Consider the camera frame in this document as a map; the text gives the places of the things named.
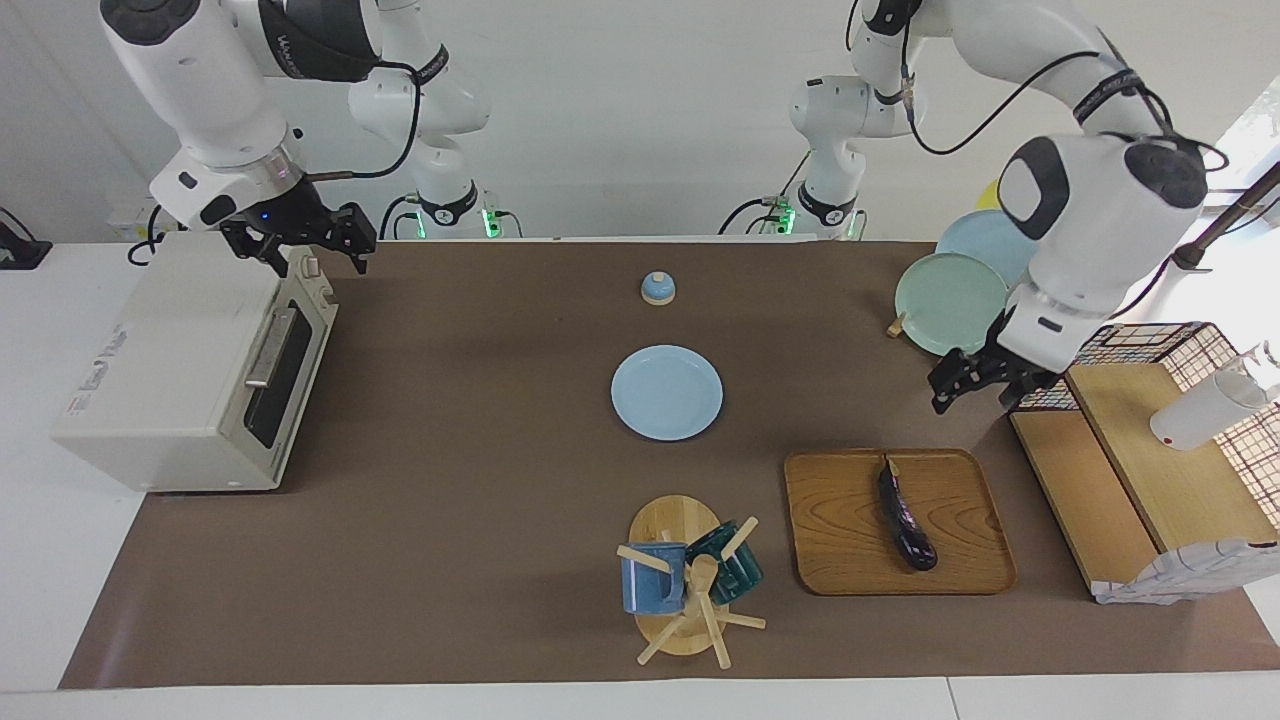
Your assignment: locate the black power strip cable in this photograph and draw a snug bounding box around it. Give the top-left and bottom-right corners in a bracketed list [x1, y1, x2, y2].
[127, 205, 176, 267]

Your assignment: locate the patterned white cloth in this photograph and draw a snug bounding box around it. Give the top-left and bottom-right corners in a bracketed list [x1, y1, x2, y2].
[1092, 538, 1280, 605]

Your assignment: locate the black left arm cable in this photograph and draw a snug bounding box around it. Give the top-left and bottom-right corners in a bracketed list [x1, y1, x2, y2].
[898, 45, 1231, 173]

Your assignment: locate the black base cable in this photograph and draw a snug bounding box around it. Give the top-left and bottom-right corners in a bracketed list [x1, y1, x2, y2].
[718, 150, 813, 236]
[380, 195, 421, 241]

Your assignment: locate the wooden serving tray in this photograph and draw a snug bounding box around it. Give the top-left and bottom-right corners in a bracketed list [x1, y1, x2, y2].
[783, 449, 1019, 597]

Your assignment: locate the black pole stand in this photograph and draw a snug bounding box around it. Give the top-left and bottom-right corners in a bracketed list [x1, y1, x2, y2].
[1165, 160, 1280, 273]

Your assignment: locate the white spray bottle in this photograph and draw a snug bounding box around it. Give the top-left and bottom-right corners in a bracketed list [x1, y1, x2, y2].
[1149, 342, 1280, 451]

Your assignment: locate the glass oven door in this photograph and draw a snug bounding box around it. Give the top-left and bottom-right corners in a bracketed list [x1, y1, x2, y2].
[240, 298, 338, 453]

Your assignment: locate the brown table mat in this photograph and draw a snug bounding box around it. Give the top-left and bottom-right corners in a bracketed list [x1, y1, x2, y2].
[58, 240, 1280, 691]

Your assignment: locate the white toaster oven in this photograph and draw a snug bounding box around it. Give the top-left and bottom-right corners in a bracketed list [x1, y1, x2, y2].
[50, 232, 339, 493]

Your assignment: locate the black left base cable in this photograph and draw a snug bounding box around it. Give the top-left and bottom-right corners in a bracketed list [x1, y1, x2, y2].
[718, 150, 813, 236]

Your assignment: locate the wooden mug tree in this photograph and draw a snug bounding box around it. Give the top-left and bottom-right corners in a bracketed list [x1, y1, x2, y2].
[615, 494, 768, 670]

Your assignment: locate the blue ceramic mug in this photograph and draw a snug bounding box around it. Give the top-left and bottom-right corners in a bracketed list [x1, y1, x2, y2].
[620, 542, 689, 615]

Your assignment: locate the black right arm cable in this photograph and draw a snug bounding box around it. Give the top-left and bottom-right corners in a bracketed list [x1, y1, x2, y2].
[300, 55, 421, 181]

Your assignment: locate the dark green ceramic mug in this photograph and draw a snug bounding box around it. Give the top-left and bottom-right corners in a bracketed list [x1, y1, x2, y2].
[686, 520, 765, 605]

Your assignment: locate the plain light blue plate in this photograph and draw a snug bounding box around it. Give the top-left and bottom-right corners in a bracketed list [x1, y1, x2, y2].
[611, 345, 724, 442]

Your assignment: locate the white power strip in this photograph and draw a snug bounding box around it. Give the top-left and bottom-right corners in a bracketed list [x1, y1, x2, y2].
[105, 195, 166, 241]

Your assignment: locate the light blue racked plate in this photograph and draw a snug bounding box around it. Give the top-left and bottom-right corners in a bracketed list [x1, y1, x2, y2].
[935, 209, 1041, 291]

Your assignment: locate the mint green plate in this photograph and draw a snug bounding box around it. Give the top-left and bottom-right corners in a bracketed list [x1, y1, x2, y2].
[894, 252, 1013, 358]

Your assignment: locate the dark purple eggplant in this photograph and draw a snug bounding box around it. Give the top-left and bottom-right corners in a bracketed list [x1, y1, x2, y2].
[877, 455, 939, 572]

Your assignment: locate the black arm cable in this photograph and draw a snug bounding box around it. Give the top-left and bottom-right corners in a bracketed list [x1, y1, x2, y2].
[300, 55, 421, 181]
[898, 45, 1231, 173]

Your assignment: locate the black wire basket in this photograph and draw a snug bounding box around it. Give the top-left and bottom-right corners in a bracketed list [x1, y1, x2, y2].
[1008, 322, 1280, 501]

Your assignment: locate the black desk object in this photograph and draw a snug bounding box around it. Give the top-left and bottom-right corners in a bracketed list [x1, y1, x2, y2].
[0, 207, 53, 271]

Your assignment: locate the black right base cable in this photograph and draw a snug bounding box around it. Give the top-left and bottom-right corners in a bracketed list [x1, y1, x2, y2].
[380, 195, 421, 241]

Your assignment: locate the wooden step shelf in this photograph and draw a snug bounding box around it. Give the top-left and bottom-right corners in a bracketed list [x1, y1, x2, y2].
[1008, 362, 1280, 601]

